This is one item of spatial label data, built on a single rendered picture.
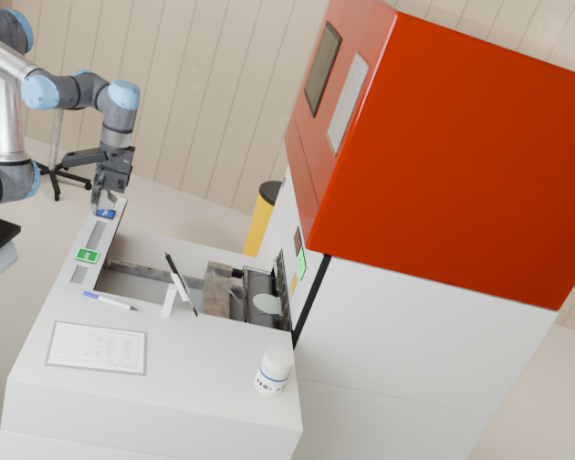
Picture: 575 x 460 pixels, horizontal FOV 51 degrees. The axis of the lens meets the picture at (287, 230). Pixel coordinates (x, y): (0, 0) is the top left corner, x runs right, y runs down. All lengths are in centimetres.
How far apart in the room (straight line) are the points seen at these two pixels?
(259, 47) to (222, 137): 67
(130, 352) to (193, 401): 19
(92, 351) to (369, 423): 88
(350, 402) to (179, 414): 65
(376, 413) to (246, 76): 276
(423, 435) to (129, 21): 325
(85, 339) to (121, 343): 8
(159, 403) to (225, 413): 14
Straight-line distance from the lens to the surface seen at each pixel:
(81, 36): 445
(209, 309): 177
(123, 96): 149
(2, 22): 183
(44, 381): 135
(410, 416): 192
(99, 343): 144
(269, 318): 178
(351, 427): 191
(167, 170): 445
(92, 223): 189
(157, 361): 143
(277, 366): 137
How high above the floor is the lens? 190
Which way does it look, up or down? 26 degrees down
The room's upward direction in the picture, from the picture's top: 20 degrees clockwise
